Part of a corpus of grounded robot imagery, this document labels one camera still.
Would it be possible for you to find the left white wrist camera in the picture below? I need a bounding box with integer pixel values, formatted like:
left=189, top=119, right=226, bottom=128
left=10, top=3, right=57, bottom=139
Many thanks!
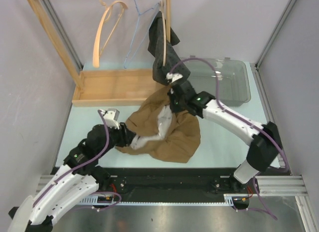
left=98, top=108, right=120, bottom=129

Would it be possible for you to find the white slotted cable duct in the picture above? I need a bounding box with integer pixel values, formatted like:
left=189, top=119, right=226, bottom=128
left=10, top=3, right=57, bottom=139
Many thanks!
left=77, top=194, right=250, bottom=208

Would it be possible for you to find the blue wire hanger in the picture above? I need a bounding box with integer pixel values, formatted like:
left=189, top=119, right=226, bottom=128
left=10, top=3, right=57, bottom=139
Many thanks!
left=123, top=0, right=160, bottom=69

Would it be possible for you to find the white rounded object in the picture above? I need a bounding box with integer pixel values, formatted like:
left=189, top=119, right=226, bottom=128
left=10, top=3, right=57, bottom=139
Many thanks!
left=7, top=195, right=34, bottom=232

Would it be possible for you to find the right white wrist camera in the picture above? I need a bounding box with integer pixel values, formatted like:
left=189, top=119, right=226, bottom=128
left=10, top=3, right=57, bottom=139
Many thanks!
left=166, top=73, right=183, bottom=84

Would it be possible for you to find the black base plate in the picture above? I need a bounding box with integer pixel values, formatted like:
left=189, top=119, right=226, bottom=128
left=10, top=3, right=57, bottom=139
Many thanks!
left=51, top=167, right=291, bottom=211

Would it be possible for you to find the aluminium frame post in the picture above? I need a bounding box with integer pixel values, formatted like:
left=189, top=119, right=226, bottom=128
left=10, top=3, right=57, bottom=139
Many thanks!
left=40, top=0, right=84, bottom=72
left=256, top=0, right=301, bottom=69

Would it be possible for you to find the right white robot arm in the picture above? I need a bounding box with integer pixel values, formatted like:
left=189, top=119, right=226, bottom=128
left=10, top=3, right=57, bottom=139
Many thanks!
left=168, top=80, right=282, bottom=193

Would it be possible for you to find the light wooden hanger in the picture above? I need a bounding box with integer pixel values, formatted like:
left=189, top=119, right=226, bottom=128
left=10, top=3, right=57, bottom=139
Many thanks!
left=92, top=0, right=128, bottom=68

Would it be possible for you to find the clear plastic bin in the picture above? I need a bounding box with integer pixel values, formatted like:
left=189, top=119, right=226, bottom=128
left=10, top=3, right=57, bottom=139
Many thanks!
left=183, top=58, right=251, bottom=107

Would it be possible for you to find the left aluminium frame post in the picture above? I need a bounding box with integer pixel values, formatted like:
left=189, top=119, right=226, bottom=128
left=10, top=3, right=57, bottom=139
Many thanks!
left=40, top=0, right=84, bottom=72

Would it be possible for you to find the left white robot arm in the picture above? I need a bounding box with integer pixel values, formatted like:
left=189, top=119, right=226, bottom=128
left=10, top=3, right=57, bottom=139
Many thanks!
left=8, top=123, right=136, bottom=232

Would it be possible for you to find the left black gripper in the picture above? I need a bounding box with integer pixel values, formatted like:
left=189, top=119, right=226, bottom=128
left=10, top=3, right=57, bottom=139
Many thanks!
left=97, top=121, right=136, bottom=157

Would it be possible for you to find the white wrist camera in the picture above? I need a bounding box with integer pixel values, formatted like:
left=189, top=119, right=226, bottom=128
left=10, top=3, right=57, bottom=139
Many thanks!
left=166, top=73, right=183, bottom=84
left=98, top=108, right=120, bottom=129

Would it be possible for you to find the tan cloth garment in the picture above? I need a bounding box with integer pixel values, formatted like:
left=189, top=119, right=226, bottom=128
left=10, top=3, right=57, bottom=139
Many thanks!
left=116, top=86, right=201, bottom=163

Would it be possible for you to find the dark grey dotted skirt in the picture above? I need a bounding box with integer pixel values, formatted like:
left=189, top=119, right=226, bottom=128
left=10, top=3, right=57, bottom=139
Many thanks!
left=148, top=12, right=180, bottom=86

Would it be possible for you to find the right aluminium frame post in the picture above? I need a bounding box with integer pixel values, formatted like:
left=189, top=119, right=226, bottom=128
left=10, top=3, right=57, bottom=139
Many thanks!
left=256, top=0, right=301, bottom=69

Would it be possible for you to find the wooden clothes rack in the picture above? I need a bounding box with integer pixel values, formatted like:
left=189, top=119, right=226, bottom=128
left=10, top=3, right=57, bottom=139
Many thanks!
left=27, top=0, right=171, bottom=106

